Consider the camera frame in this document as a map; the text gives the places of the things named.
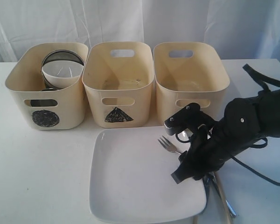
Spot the small white bowl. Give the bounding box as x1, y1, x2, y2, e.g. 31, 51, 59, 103
42, 60, 84, 89

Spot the cream bin with circle mark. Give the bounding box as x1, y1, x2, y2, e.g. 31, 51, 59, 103
5, 42, 89, 130

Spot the steel mug with wire handle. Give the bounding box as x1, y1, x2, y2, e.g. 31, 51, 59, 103
30, 99, 58, 107

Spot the stainless steel bowl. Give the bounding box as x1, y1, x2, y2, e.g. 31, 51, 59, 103
41, 49, 84, 90

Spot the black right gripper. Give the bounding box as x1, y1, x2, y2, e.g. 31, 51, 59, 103
171, 130, 233, 184

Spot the cream bin with square mark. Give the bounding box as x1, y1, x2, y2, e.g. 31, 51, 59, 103
154, 42, 230, 124

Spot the wooden chopstick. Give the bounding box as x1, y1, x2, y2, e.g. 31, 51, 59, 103
192, 216, 198, 224
214, 172, 236, 224

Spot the cream bin with triangle mark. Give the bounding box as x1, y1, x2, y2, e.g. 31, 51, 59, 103
82, 42, 154, 128

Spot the white curtain backdrop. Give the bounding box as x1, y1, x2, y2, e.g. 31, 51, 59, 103
0, 0, 280, 62

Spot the white square plate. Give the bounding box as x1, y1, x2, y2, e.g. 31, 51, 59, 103
90, 126, 206, 224

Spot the black covered right robot arm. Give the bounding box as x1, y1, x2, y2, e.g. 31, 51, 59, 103
164, 89, 280, 184

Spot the steel spoon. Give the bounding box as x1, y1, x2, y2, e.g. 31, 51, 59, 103
211, 172, 237, 220

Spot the steel knife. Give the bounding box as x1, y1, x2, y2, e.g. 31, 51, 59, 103
200, 174, 212, 214

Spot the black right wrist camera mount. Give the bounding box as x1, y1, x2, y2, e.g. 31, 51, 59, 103
163, 103, 216, 136

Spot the small steel fork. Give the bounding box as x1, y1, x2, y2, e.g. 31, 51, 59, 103
158, 135, 186, 155

